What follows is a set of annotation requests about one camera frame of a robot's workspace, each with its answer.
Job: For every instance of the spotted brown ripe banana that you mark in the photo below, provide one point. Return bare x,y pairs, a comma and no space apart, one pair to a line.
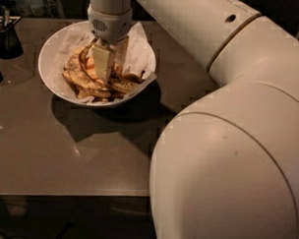
121,84

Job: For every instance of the dark mesh pen holder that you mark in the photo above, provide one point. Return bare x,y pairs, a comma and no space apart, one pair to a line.
10,45

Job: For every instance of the long spotted banana left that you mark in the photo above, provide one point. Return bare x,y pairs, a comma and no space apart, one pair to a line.
78,73

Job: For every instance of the orange banana middle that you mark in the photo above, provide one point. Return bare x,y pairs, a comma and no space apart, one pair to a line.
91,68

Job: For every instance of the clear plastic bottles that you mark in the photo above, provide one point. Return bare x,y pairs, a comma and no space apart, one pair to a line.
37,8

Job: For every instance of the yellow banana right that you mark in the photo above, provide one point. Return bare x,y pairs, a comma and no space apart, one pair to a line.
134,78

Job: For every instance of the white ceramic bowl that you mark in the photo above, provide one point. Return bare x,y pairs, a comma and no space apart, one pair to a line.
56,51

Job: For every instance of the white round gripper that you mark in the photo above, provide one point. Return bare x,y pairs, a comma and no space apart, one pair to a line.
110,26

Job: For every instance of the white paper bowl liner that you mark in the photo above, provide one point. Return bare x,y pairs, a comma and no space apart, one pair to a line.
80,93

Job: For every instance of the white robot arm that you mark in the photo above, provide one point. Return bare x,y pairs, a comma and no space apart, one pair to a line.
227,166

